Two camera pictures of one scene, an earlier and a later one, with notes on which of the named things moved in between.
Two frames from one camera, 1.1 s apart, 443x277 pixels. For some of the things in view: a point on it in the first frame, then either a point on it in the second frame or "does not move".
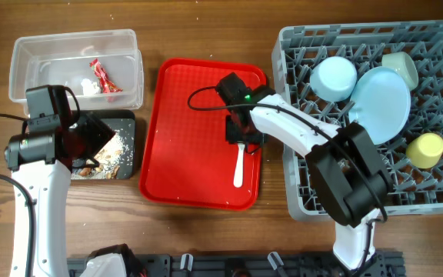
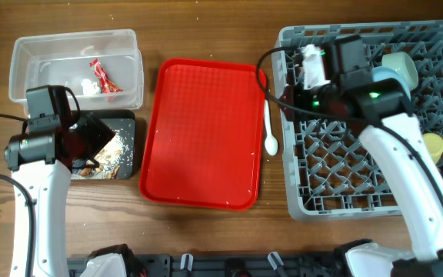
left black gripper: (87, 135) does not move
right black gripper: (242, 138) → (296, 98)
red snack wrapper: (106, 85) does not move
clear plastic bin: (105, 69) does not move
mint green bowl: (403, 63) does not move
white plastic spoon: (238, 178) → (271, 144)
